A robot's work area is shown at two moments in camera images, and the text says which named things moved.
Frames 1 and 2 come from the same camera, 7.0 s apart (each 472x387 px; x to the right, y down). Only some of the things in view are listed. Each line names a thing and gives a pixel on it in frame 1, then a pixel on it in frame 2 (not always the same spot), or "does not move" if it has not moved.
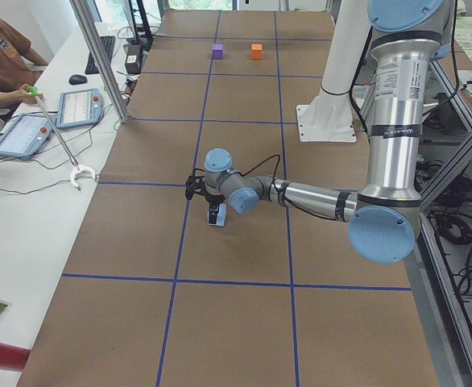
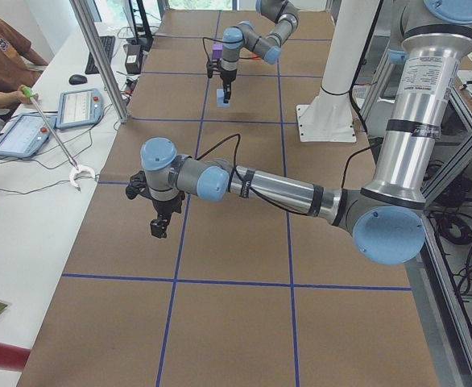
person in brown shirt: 3,65 does not move
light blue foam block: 221,217 -> 220,98
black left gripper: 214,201 -> 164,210
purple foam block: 217,51 does not move
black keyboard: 108,43 does not move
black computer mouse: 76,79 does not move
